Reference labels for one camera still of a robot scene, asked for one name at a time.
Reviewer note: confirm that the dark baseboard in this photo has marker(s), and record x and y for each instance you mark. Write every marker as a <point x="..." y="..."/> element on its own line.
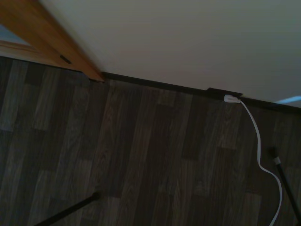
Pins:
<point x="152" y="84"/>

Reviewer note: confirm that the white power plug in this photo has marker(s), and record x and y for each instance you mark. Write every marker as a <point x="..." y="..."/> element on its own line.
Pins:
<point x="231" y="98"/>

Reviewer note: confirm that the plain black tripod leg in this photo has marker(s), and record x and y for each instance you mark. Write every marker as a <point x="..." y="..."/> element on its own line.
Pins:
<point x="70" y="208"/>

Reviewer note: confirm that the black tripod leg silver band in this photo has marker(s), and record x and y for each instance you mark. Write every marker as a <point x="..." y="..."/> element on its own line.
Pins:
<point x="283" y="179"/>

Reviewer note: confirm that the wooden door with glass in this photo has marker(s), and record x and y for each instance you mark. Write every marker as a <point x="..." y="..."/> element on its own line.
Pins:
<point x="14" y="44"/>

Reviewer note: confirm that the dark wall outlet plate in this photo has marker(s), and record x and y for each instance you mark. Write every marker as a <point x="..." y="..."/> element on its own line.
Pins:
<point x="218" y="91"/>

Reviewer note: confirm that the wooden door frame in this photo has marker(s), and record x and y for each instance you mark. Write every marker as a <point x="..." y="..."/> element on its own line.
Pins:
<point x="58" y="40"/>

